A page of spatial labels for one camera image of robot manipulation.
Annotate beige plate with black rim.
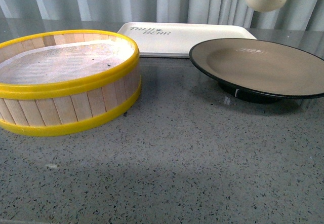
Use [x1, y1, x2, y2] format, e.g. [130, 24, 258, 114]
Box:
[189, 38, 323, 103]

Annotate white rectangular bear tray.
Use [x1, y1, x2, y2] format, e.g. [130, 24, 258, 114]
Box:
[118, 22, 255, 58]

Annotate white steamer liner cloth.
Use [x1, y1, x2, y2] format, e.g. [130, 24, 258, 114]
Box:
[1, 40, 135, 85]

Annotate grey pleated curtain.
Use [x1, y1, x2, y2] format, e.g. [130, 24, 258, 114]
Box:
[1, 0, 323, 31]

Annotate wooden steamer with yellow rims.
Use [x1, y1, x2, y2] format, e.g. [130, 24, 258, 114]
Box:
[1, 29, 141, 136]

